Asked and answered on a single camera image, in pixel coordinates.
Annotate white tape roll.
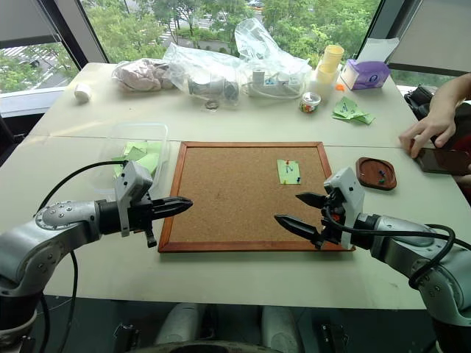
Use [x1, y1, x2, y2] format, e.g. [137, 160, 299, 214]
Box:
[74, 83, 93, 104]

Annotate white power strip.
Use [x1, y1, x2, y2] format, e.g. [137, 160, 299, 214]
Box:
[241, 67, 307, 99]

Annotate stacked yellow plastic cups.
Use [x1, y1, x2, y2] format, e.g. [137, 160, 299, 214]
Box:
[316, 44, 345, 84]

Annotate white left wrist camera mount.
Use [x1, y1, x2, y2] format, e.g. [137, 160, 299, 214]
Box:
[113, 160, 154, 238]

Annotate large clear plastic bag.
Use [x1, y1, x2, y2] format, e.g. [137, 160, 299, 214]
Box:
[234, 18, 314, 100]

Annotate green sticky note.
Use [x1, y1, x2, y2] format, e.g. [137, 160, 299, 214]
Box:
[276, 158, 302, 185]

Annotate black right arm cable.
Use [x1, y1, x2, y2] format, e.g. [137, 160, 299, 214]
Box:
[322, 206, 471, 290]

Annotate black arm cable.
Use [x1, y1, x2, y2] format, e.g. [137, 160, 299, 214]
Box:
[322, 206, 471, 290]
[33, 160, 129, 353]

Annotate clear bag with grey cylinder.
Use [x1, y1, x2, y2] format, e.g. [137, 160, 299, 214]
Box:
[160, 41, 248, 108]

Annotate loose green paper notes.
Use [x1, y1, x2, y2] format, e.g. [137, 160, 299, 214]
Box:
[331, 96, 377, 126]

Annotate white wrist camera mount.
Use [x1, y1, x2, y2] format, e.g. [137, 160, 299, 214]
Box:
[113, 160, 154, 238]
[322, 166, 366, 249]

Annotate small printed cup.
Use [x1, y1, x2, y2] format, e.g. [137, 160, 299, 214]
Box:
[299, 91, 322, 115]

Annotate brown wooden pin tray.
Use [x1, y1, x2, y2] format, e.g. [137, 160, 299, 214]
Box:
[355, 156, 398, 191]

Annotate green paper pieces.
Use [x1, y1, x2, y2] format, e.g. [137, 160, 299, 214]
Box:
[111, 141, 163, 178]

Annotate person's bare hand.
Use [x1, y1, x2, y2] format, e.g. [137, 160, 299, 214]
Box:
[398, 106, 460, 160]

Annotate pink cloth in bag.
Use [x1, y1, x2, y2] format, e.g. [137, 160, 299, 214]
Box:
[111, 57, 174, 93]

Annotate grey window blind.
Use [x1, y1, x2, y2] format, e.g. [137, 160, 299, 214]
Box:
[0, 0, 63, 49]
[387, 0, 471, 71]

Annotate silver rounded robot leg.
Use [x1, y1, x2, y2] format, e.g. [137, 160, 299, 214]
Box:
[155, 302, 206, 347]
[261, 305, 305, 353]

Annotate black smartphone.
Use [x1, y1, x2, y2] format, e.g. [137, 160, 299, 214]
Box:
[411, 146, 471, 177]

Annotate purple tissue box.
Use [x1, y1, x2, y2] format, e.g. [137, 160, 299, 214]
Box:
[339, 58, 392, 91]

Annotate clear plastic container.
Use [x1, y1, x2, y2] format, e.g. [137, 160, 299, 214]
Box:
[95, 122, 171, 196]

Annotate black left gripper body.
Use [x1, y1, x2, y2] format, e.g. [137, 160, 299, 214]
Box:
[127, 198, 166, 249]

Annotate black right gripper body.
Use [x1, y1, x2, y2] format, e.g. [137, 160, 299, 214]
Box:
[319, 187, 349, 247]

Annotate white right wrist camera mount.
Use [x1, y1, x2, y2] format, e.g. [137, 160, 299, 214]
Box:
[322, 166, 366, 249]

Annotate black bag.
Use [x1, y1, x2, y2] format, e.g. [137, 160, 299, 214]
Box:
[403, 85, 436, 119]

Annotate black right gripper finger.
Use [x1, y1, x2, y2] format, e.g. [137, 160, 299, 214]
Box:
[273, 214, 325, 251]
[294, 192, 327, 211]

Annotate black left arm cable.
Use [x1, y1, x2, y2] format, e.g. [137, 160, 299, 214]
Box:
[33, 160, 129, 353]

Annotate wood framed cork board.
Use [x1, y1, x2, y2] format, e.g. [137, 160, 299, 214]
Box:
[157, 140, 356, 254]

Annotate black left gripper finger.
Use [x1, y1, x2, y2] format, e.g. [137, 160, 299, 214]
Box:
[152, 205, 193, 222]
[160, 196, 194, 212]

